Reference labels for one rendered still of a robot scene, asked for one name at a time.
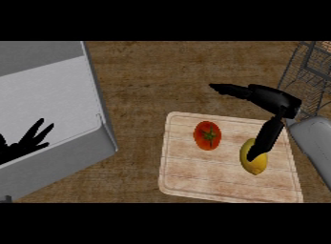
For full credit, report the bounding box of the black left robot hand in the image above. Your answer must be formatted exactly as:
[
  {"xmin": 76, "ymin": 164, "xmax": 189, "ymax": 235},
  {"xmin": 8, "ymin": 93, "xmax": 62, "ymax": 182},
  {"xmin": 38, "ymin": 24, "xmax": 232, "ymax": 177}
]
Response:
[{"xmin": 0, "ymin": 117, "xmax": 54, "ymax": 170}]

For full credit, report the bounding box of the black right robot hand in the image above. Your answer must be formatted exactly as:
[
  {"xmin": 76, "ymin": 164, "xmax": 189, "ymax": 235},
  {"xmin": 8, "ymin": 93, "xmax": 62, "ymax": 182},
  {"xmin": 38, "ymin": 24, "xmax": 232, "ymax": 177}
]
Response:
[{"xmin": 206, "ymin": 83, "xmax": 302, "ymax": 163}]

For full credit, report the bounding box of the red tomato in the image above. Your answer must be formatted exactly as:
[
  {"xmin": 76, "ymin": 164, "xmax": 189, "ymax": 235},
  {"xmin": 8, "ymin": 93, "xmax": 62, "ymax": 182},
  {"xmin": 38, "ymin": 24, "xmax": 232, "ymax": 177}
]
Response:
[{"xmin": 192, "ymin": 120, "xmax": 223, "ymax": 152}]

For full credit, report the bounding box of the pale wooden cutting board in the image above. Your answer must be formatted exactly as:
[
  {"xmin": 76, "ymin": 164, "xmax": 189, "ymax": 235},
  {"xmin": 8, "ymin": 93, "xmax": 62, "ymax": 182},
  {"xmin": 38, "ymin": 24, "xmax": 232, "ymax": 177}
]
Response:
[{"xmin": 156, "ymin": 111, "xmax": 304, "ymax": 204}]

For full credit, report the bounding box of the large grey appliance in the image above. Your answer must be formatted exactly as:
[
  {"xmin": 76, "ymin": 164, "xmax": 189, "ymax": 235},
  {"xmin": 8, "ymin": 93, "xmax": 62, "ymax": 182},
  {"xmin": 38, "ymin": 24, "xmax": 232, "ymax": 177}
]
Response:
[{"xmin": 0, "ymin": 40, "xmax": 119, "ymax": 204}]

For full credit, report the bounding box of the yellow lemon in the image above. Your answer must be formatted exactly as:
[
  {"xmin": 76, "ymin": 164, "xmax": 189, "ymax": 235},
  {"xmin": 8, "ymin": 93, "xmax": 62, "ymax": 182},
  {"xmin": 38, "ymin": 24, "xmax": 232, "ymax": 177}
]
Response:
[{"xmin": 237, "ymin": 137, "xmax": 268, "ymax": 176}]

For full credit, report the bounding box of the black wire tiered basket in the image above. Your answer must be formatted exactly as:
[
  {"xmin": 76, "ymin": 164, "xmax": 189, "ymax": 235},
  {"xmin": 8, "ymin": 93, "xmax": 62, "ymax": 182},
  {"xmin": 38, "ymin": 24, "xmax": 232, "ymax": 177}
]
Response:
[{"xmin": 276, "ymin": 40, "xmax": 331, "ymax": 121}]

